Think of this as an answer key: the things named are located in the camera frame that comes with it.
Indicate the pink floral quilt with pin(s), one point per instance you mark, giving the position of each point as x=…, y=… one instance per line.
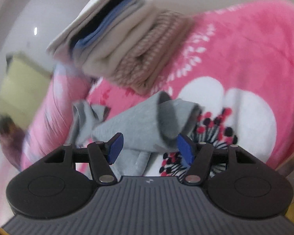
x=51, y=117

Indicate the stack of folded clothes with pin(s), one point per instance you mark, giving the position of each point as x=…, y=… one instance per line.
x=127, y=41

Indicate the pale yellow wardrobe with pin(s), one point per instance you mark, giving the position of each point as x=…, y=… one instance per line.
x=22, y=85

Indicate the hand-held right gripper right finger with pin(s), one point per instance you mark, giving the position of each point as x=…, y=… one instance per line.
x=185, y=151

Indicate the grey sweatshirt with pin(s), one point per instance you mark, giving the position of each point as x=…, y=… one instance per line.
x=142, y=124

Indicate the pink flower print blanket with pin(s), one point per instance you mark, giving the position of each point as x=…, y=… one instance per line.
x=235, y=53

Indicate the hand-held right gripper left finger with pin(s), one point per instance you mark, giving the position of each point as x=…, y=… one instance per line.
x=115, y=149

